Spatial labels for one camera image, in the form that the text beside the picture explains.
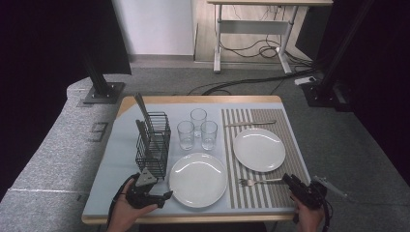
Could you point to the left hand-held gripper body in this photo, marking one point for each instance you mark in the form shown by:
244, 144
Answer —
140, 196

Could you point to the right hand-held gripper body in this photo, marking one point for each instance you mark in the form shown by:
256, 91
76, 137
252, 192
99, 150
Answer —
309, 195

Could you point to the white round plate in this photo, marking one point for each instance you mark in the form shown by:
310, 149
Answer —
197, 180
259, 150

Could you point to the person's left hand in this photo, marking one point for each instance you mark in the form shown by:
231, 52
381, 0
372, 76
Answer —
124, 212

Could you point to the person's right hand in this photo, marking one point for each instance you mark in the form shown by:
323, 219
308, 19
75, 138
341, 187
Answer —
307, 219

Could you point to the striped grey placemat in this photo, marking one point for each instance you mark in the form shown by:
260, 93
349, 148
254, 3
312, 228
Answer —
257, 196

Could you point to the light blue table mat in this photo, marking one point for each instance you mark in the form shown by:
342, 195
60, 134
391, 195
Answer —
122, 141

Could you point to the short silver cutlery piece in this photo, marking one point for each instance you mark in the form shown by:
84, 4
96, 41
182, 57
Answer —
141, 135

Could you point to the clear drinking glass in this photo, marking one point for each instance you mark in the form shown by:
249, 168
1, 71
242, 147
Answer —
186, 135
209, 135
198, 117

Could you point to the long silver cutlery piece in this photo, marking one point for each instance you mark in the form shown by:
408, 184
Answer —
143, 109

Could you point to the white power strip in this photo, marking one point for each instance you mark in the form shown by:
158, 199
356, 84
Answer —
305, 80

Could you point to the black curtain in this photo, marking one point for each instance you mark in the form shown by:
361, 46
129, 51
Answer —
386, 80

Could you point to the white standing desk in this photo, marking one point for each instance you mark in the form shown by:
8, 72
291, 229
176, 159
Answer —
254, 27

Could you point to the black stand with base plate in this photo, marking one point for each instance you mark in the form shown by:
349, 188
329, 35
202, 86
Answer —
100, 87

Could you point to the black metal frame stand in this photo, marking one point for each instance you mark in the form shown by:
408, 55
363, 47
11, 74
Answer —
335, 61

